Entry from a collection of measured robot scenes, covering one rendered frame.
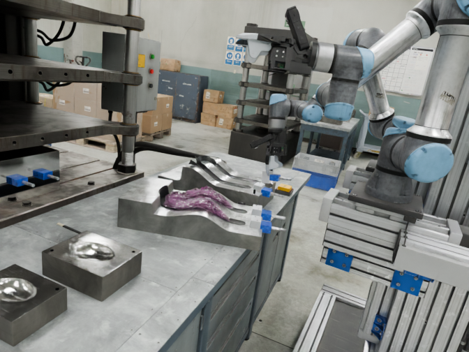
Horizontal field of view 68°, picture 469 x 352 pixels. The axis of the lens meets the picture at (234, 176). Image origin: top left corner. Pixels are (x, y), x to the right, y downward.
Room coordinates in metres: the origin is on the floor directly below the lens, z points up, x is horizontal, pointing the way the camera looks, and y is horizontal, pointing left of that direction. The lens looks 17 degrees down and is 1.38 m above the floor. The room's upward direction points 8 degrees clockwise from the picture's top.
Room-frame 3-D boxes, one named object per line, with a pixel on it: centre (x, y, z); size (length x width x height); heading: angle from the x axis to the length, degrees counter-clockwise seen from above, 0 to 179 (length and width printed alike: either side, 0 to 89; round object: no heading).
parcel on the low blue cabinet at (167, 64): (8.77, 1.92, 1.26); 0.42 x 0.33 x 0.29; 69
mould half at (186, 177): (1.56, 0.08, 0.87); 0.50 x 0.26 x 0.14; 69
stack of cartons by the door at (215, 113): (8.36, 0.56, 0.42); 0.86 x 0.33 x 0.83; 69
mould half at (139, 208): (1.20, 0.12, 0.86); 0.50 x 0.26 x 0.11; 86
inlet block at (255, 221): (1.13, -0.15, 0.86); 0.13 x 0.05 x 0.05; 86
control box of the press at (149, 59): (2.01, 0.66, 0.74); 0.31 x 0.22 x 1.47; 159
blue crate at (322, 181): (4.63, -1.10, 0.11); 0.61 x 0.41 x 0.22; 69
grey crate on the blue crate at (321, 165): (4.63, -1.10, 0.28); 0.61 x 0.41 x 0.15; 69
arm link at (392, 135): (1.12, -0.52, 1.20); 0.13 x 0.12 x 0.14; 1
